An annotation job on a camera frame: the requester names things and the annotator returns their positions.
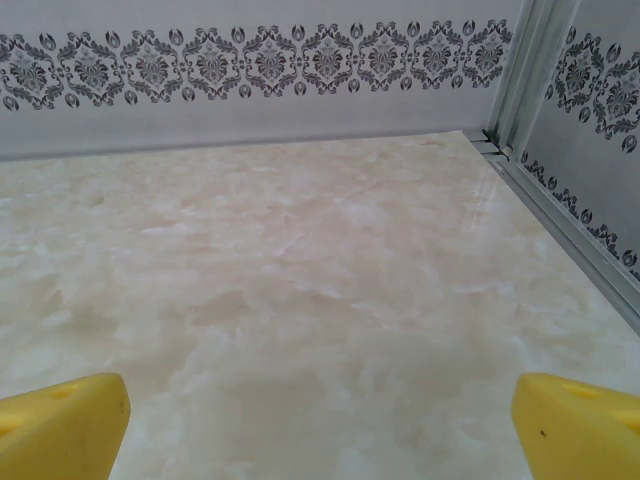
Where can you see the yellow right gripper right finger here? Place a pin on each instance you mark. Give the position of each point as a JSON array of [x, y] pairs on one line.
[[585, 435]]

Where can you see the aluminium frame post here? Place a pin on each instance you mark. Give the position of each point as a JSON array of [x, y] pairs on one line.
[[530, 65]]

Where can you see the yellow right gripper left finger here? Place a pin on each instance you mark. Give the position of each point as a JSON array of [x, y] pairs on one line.
[[60, 430]]

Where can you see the aluminium side floor rail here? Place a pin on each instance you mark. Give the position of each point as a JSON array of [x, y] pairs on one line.
[[575, 232]]

